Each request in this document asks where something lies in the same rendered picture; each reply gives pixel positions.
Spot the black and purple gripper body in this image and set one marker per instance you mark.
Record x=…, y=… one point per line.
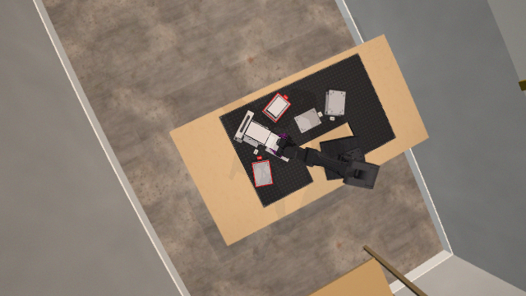
x=279, y=152

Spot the white multiwell plate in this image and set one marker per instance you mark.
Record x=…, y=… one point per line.
x=271, y=140

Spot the grey rectangular frame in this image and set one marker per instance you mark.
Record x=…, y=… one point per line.
x=307, y=120

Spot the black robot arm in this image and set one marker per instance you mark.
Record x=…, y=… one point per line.
x=339, y=163

